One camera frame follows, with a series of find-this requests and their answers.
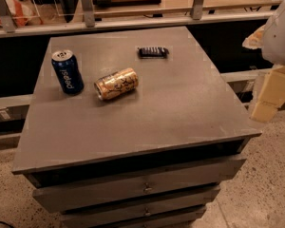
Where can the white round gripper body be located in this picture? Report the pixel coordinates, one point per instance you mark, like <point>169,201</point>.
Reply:
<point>280,37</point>

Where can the grey metal railing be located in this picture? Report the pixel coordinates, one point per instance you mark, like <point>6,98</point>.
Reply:
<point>88,18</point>

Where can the orange gold soda can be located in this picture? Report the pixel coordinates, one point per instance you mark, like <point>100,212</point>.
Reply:
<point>116,84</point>

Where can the black ridged rectangular object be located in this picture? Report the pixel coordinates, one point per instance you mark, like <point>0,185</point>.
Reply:
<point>153,52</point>

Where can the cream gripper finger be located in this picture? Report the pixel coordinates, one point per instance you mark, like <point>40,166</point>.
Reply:
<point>255,40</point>
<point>270,97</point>

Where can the orange white bag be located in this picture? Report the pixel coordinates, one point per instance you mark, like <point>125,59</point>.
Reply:
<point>22,14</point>

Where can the grey drawer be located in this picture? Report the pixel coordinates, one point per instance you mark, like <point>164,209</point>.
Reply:
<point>162,219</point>
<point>141,208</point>
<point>85,193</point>

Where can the top grey drawer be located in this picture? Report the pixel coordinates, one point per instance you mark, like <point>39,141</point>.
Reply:
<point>85,193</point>

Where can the bottom grey drawer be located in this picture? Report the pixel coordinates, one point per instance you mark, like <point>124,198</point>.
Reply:
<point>162,219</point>

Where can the blue pepsi can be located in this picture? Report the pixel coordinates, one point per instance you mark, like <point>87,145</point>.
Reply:
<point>66,68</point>

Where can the black cylinder on shelf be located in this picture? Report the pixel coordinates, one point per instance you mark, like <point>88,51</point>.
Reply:
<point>113,3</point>

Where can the middle grey drawer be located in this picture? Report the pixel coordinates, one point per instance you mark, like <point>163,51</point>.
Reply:
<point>141,208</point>

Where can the grey drawer cabinet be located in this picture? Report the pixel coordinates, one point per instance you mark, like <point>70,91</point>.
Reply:
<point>181,111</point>

